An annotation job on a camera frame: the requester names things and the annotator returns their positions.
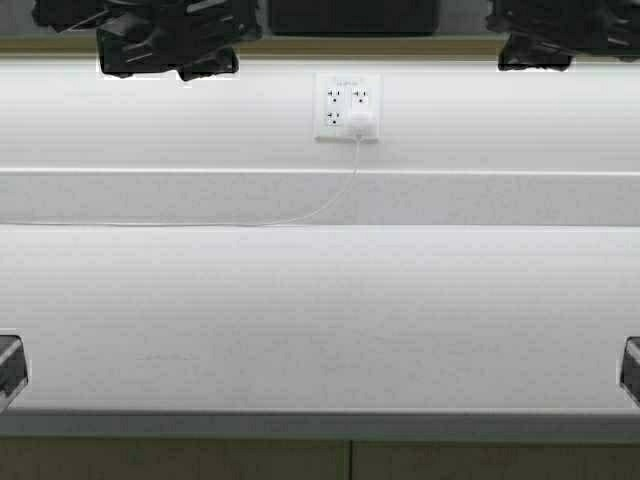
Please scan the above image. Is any white wall outlet plate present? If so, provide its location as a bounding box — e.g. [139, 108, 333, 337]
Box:
[313, 73, 382, 143]

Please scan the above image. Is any right beige drawer front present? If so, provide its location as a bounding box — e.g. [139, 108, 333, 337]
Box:
[351, 442, 639, 479]

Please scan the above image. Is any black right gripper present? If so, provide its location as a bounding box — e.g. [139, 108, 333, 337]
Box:
[486, 1, 639, 71]

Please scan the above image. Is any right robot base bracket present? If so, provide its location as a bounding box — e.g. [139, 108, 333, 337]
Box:
[619, 336, 640, 405]

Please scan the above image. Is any beige drawer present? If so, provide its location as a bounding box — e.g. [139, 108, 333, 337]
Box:
[1, 437, 351, 479]
[351, 442, 639, 479]

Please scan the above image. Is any left beige drawer front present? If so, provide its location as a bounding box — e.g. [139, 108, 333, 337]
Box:
[1, 437, 351, 479]

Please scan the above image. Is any black pot with handles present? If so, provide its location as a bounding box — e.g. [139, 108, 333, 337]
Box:
[268, 0, 441, 37]

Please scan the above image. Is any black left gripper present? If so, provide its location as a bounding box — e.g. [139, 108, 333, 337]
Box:
[32, 0, 262, 81]

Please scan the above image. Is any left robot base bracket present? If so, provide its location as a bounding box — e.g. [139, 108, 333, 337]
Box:
[0, 335, 29, 412]

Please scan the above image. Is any white charger cable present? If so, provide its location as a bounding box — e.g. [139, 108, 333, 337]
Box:
[0, 137, 362, 229]

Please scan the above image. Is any white charger plug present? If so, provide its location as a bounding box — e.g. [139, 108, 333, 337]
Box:
[346, 111, 376, 141]

